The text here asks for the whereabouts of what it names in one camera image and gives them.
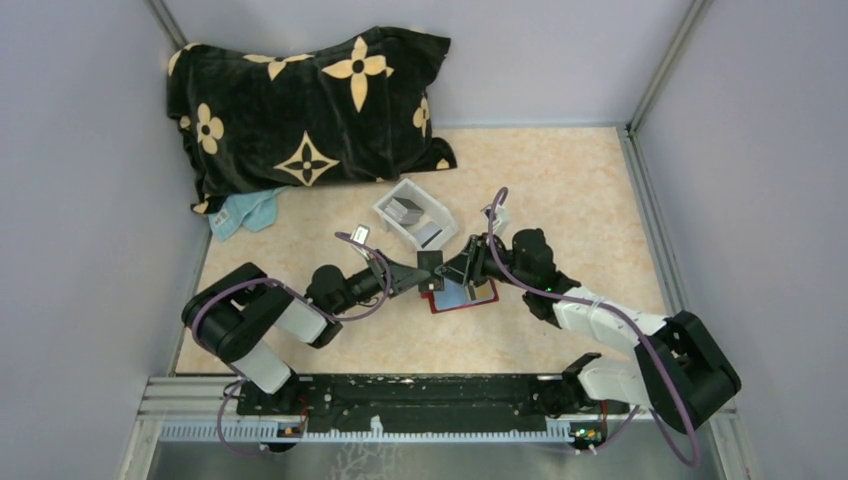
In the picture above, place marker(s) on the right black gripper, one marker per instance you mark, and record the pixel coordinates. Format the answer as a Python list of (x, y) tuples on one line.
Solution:
[(457, 267)]

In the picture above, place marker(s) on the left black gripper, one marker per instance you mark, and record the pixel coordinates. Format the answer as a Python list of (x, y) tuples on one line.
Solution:
[(402, 276)]

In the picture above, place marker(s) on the gold black credit card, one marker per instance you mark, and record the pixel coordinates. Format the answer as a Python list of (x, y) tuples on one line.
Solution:
[(480, 293)]

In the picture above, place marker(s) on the white plastic card box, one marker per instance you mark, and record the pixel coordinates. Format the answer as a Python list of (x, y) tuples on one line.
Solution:
[(433, 211)]

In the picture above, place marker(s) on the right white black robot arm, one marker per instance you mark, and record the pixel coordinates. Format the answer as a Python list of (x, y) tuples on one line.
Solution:
[(670, 365)]

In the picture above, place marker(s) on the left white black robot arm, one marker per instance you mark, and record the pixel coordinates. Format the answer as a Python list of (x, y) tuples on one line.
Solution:
[(230, 318)]

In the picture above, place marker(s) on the grey single card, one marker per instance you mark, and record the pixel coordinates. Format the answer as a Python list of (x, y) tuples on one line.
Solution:
[(427, 234)]

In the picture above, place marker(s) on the grey card stack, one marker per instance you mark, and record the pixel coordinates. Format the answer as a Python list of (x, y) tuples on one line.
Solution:
[(403, 211)]

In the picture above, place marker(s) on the light blue cloth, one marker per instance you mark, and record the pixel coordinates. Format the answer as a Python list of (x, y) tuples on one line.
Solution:
[(251, 211)]

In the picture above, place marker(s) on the black floral pillow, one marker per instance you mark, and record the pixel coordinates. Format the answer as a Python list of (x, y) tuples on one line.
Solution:
[(355, 112)]

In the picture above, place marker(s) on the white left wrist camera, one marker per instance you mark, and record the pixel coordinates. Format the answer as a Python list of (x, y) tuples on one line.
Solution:
[(359, 236)]

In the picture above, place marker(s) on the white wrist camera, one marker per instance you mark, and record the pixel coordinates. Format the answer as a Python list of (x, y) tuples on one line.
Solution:
[(498, 217), (359, 236)]

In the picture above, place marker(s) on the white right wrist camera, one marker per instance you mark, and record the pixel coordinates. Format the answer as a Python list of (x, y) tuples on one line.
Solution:
[(498, 217)]

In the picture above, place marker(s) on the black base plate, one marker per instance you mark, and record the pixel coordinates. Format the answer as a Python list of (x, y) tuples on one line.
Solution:
[(419, 404)]

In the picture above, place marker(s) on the aluminium front rail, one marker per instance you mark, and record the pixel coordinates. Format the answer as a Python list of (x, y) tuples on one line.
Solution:
[(204, 408)]

